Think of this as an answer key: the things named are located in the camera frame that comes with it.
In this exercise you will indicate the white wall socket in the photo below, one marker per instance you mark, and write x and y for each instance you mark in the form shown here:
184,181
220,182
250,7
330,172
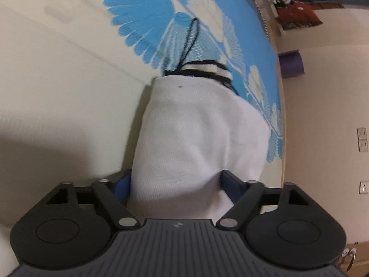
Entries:
362,133
363,145
364,187

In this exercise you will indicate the wooden bed frame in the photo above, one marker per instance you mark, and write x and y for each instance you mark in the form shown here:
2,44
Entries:
284,121

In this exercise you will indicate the black white spotted plush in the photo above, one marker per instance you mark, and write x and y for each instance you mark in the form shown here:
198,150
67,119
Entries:
288,1

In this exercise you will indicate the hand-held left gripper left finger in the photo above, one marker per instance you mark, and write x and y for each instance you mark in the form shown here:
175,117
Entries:
124,186

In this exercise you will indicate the red cushion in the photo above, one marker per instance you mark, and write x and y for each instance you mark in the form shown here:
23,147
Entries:
298,14

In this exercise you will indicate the blue white patterned bed sheet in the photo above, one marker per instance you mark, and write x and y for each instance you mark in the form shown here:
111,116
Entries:
57,92

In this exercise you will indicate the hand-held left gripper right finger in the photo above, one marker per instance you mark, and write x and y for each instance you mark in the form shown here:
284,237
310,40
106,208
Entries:
229,183

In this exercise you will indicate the black white striped hoodie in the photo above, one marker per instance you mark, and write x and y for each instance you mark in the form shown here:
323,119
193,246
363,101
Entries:
196,138

